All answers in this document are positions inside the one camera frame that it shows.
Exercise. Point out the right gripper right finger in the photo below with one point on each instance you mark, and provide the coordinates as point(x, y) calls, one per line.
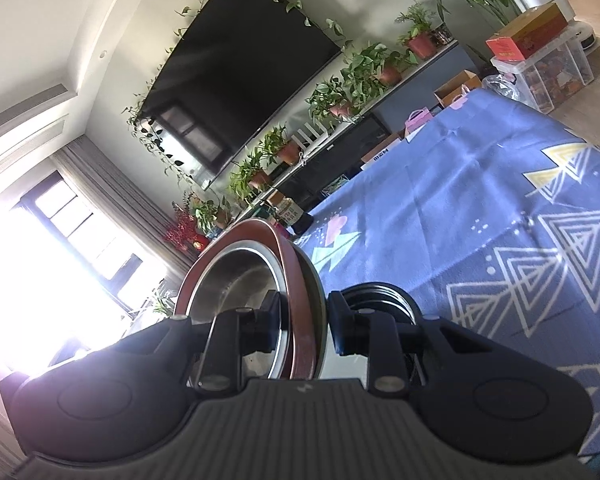
point(364, 322)

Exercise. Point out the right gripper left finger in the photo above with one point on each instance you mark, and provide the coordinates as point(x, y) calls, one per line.
point(235, 334)

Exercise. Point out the black pot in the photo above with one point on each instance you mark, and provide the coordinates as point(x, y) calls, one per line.
point(410, 335)

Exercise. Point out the stainless steel bowl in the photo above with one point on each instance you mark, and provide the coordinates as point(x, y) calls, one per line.
point(239, 277)

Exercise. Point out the pink square bowl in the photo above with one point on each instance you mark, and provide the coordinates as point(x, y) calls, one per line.
point(301, 353)

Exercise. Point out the green plate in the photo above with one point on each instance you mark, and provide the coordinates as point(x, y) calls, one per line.
point(317, 301)

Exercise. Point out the red flower plant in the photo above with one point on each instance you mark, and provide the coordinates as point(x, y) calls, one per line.
point(183, 234)

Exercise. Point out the soy sauce bottle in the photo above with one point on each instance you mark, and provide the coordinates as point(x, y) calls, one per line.
point(290, 213)

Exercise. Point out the dark tv cabinet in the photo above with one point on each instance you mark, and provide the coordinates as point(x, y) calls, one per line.
point(340, 154)

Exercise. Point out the blue patterned tablecloth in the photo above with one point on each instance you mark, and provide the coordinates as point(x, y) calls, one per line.
point(489, 216)

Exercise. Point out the potted plant terracotta pot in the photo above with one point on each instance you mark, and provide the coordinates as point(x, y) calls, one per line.
point(275, 146)

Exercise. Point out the white router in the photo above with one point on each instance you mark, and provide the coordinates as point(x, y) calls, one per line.
point(310, 136)

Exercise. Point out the pink carton box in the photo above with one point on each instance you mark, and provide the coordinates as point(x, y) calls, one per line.
point(416, 120)

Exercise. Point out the grey curtain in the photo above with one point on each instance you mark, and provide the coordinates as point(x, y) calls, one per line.
point(90, 172)

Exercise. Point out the open brown cardboard box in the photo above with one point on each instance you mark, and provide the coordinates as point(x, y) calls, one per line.
point(466, 80)

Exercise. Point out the potted plant red pot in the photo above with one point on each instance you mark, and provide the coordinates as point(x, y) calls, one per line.
point(417, 37)

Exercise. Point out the red cardboard box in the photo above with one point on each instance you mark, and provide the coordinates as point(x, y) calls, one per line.
point(527, 33)

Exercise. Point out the clear plastic storage bin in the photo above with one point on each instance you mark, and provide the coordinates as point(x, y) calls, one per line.
point(548, 78)

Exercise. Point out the wall television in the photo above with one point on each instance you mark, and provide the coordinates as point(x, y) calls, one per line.
point(233, 68)

